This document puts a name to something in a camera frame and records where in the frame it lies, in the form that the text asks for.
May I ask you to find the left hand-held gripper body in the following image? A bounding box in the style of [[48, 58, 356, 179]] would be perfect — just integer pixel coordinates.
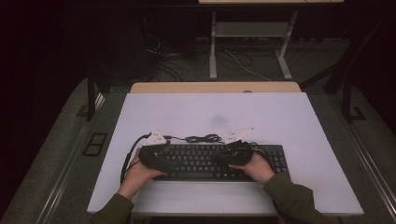
[[137, 130, 176, 173]]

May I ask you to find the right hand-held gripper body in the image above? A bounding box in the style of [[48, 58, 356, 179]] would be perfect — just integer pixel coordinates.
[[218, 126, 257, 167]]

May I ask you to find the black computer keyboard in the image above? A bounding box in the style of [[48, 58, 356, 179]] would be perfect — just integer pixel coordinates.
[[152, 143, 291, 183]]

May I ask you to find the person's right hand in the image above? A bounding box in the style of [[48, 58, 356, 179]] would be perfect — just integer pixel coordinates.
[[228, 151, 277, 185]]

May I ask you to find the person's left hand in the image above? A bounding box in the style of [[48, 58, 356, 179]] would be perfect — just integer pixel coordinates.
[[117, 148, 166, 202]]

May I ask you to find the white table board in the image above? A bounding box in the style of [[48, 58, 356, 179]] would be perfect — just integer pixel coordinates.
[[87, 91, 364, 217]]

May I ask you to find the wooden table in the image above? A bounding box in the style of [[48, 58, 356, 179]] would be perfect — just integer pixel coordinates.
[[130, 81, 303, 94]]

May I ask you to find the black metal stand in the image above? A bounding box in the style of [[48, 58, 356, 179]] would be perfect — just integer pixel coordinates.
[[299, 13, 390, 124]]

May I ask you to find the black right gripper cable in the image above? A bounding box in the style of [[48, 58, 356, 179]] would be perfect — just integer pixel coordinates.
[[248, 142, 274, 163]]

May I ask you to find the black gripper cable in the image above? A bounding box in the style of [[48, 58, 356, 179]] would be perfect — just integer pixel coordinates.
[[120, 133, 153, 187], [248, 142, 274, 163]]

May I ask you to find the black keyboard cable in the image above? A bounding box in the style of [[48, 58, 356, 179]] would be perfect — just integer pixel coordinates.
[[163, 133, 260, 147]]

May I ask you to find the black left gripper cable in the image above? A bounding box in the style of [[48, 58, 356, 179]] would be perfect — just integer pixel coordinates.
[[120, 133, 153, 187]]

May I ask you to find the black floor socket frame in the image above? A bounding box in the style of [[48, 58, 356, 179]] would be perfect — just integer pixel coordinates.
[[81, 133, 108, 157]]

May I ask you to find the white floor cable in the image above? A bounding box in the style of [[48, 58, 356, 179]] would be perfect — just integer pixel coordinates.
[[223, 49, 273, 82]]

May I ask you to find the black floor cable bundle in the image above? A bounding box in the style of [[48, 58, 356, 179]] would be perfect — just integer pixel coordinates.
[[145, 31, 210, 82]]

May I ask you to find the aluminium floor rail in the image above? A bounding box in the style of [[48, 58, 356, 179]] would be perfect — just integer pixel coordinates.
[[36, 124, 92, 224], [330, 92, 396, 214]]

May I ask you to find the white metal desk frame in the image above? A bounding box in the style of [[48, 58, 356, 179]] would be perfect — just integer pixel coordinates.
[[208, 10, 299, 81]]

